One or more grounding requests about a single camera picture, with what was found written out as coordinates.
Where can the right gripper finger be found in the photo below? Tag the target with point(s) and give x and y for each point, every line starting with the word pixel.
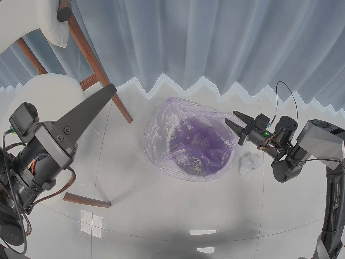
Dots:
pixel 244 118
pixel 235 127

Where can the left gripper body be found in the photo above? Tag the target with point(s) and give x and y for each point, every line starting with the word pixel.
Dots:
pixel 45 158

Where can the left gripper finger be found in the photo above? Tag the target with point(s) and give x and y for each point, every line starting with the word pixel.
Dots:
pixel 80 115

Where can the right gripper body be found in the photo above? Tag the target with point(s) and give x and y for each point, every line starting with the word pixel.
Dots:
pixel 256 138

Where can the white paper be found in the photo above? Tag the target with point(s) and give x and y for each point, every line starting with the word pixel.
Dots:
pixel 249 164

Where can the purple plastic bag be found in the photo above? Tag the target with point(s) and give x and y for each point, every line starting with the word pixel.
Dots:
pixel 199 139

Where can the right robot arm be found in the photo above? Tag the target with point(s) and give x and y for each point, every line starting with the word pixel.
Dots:
pixel 318 142

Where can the white trash bin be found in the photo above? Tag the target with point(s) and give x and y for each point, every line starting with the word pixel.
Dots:
pixel 186 167

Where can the white cushioned wooden chair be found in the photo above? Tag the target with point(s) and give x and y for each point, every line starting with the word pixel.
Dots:
pixel 48 96

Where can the pale blue curtain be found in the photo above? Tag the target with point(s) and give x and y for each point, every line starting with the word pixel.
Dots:
pixel 202 36

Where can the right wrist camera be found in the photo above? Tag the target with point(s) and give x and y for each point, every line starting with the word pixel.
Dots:
pixel 262 124

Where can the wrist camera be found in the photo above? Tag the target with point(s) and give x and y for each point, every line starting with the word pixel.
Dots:
pixel 24 120
pixel 262 124

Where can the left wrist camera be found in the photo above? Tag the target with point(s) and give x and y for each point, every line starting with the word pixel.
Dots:
pixel 24 120

